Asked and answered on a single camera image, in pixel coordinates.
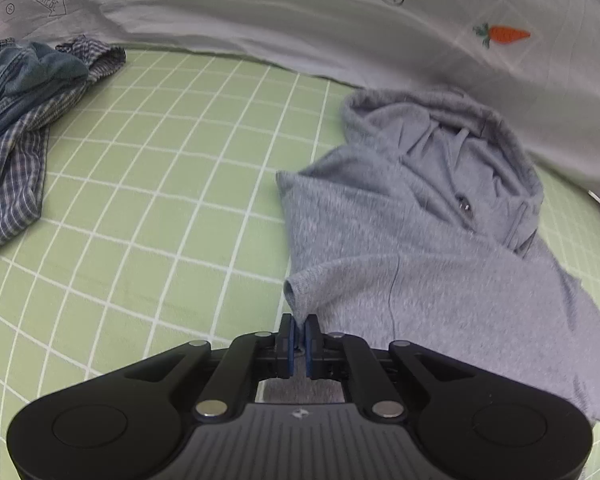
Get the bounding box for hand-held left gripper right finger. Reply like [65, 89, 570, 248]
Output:
[304, 313, 481, 421]

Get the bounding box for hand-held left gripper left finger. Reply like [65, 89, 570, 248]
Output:
[122, 313, 298, 422]

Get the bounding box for grey zip hoodie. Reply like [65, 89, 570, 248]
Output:
[276, 87, 600, 431]

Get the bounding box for green grid mat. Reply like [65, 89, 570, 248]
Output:
[0, 49, 600, 480]

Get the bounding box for blue plaid shirt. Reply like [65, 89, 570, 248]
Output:
[0, 35, 127, 261]

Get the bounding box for grey carrot print sheet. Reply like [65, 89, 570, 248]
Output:
[0, 0, 600, 203]

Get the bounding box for blue denim jeans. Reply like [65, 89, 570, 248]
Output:
[0, 37, 91, 133]

